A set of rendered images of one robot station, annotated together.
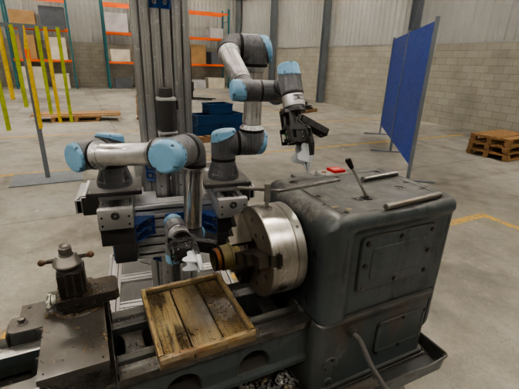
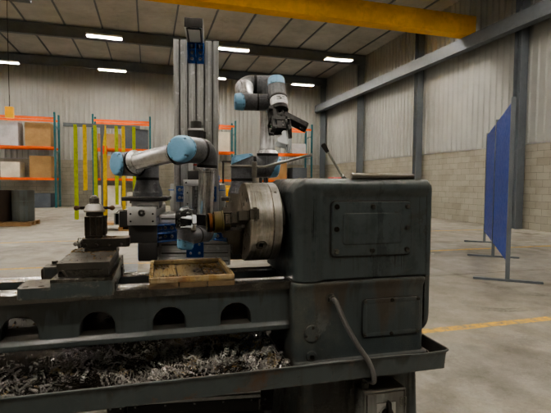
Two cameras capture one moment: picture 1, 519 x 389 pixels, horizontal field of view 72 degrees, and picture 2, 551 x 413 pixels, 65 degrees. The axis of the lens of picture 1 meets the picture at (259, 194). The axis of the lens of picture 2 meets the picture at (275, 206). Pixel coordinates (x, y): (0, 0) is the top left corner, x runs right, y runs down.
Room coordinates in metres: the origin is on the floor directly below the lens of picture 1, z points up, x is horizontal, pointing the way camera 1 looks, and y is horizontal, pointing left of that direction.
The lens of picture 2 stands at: (-0.60, -0.44, 1.23)
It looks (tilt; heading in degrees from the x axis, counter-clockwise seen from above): 3 degrees down; 11
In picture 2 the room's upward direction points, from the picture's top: straight up
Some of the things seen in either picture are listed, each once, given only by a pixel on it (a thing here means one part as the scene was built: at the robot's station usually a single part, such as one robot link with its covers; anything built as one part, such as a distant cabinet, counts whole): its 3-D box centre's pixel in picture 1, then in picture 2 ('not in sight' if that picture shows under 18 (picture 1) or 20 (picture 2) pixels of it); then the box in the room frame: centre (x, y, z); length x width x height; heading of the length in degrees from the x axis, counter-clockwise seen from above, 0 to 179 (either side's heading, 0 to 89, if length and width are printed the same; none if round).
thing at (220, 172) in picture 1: (223, 166); (242, 187); (1.66, 0.18, 1.21); 0.15 x 0.15 x 0.10
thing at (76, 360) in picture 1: (74, 323); (92, 258); (0.85, 0.54, 0.95); 0.43 x 0.17 x 0.05; 26
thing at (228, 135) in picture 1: (225, 143); (243, 165); (1.66, 0.17, 1.33); 0.13 x 0.12 x 0.14; 107
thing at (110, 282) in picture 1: (83, 295); (102, 243); (0.92, 0.54, 0.99); 0.20 x 0.10 x 0.05; 116
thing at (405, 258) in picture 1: (352, 231); (343, 224); (1.30, -0.38, 1.06); 0.59 x 0.48 x 0.39; 116
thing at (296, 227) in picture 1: (279, 245); (268, 220); (1.13, -0.08, 1.08); 0.31 x 0.03 x 0.31; 26
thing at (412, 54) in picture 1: (399, 94); (494, 188); (7.37, -2.72, 1.18); 4.12 x 0.80 x 2.35; 169
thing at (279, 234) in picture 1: (264, 248); (253, 221); (1.10, -0.02, 1.08); 0.32 x 0.09 x 0.32; 26
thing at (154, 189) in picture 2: (113, 173); (147, 187); (1.50, 0.65, 1.21); 0.15 x 0.15 x 0.10
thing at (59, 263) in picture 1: (66, 258); (94, 207); (0.90, 0.56, 1.13); 0.08 x 0.08 x 0.03
